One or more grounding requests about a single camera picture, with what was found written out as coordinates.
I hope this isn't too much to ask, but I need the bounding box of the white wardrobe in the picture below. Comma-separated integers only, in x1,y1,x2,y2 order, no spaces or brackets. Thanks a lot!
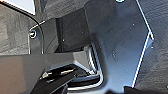
4,0,36,16

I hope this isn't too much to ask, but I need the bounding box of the black robot torso block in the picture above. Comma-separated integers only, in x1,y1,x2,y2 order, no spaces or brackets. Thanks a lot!
54,8,93,54

